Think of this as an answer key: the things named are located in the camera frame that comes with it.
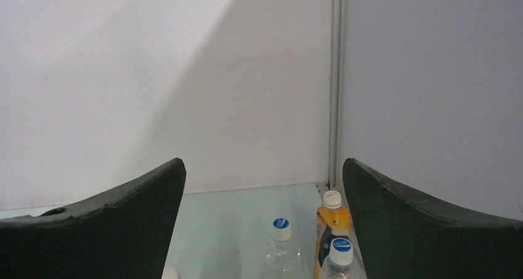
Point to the clear pocari bottle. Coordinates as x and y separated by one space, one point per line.
340 263
283 257

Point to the plain white bottle cap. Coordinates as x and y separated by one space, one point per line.
170 273

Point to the aluminium corner post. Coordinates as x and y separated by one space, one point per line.
338 10

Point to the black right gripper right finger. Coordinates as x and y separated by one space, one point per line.
403 232

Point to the clear Pocari bottle front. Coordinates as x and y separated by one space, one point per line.
340 263

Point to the clear Pocari bottle rear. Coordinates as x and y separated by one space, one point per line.
283 257

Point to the orange navy label bottle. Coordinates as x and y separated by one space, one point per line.
333 221

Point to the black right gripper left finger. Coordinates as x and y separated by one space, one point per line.
124 232

